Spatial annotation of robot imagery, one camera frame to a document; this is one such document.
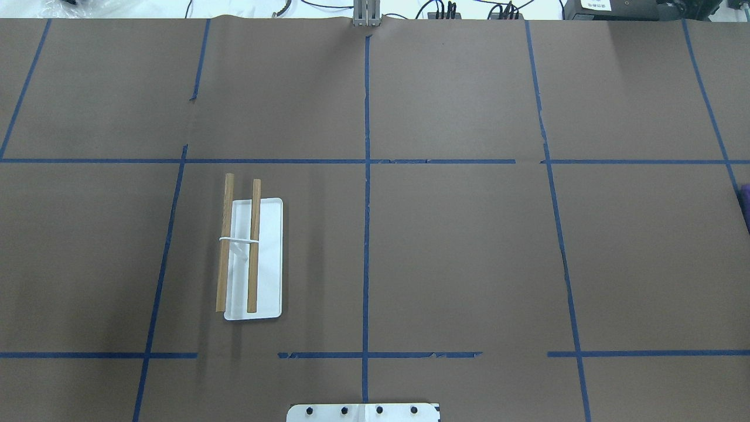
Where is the purple towel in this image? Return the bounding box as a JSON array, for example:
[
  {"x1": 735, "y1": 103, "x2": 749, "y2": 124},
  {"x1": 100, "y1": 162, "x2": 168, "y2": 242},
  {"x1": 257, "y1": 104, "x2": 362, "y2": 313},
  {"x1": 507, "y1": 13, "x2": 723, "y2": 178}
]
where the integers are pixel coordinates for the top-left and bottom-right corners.
[{"x1": 738, "y1": 183, "x2": 750, "y2": 232}]

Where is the lower wooden rack bar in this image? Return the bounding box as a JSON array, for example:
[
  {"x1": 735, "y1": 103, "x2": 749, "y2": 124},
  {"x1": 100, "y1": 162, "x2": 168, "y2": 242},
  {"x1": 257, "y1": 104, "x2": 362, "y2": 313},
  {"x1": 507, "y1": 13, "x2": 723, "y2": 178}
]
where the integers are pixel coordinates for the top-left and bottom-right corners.
[{"x1": 247, "y1": 179, "x2": 262, "y2": 313}]

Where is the wooden rack bar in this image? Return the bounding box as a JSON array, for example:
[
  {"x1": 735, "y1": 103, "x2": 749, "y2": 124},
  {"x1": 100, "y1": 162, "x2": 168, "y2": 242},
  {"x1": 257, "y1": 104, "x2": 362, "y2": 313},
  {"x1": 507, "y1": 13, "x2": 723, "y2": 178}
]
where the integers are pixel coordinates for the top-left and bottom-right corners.
[
  {"x1": 215, "y1": 173, "x2": 235, "y2": 312},
  {"x1": 247, "y1": 179, "x2": 262, "y2": 313}
]

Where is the white rack base tray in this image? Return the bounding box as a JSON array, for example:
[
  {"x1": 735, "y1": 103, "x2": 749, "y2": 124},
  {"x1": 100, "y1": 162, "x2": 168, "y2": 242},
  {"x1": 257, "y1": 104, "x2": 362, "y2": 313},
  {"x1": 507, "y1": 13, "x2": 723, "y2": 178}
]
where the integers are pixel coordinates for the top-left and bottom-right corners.
[{"x1": 223, "y1": 198, "x2": 284, "y2": 321}]

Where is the upper wooden rack bar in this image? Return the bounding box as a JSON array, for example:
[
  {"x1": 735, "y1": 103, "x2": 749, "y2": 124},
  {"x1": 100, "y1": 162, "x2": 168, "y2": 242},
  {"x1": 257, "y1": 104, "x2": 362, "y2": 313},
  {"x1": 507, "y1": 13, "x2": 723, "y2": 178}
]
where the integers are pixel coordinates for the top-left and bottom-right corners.
[{"x1": 215, "y1": 173, "x2": 235, "y2": 312}]

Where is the black computer box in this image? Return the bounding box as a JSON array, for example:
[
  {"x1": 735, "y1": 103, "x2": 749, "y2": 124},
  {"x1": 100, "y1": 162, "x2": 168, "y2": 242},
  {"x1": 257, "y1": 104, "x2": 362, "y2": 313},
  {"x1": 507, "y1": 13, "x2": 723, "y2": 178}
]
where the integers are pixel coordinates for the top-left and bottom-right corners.
[{"x1": 563, "y1": 1, "x2": 721, "y2": 22}]

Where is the white rack centre post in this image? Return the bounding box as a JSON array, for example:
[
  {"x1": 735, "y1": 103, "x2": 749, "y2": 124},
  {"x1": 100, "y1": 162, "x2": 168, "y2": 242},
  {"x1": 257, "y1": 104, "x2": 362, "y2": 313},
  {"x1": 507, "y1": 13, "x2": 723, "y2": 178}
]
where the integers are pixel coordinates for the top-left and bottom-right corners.
[{"x1": 218, "y1": 237, "x2": 259, "y2": 261}]

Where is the aluminium frame post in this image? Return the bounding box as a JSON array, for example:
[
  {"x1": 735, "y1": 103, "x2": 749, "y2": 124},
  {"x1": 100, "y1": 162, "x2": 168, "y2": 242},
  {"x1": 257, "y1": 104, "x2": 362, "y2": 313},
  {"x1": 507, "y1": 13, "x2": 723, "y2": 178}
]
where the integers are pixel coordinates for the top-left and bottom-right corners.
[{"x1": 353, "y1": 0, "x2": 382, "y2": 27}]

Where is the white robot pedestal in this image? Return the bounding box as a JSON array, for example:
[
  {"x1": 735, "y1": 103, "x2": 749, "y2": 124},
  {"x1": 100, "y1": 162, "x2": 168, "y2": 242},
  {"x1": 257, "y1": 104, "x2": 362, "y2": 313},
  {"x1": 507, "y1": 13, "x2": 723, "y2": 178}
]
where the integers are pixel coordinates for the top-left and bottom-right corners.
[{"x1": 286, "y1": 403, "x2": 441, "y2": 421}]

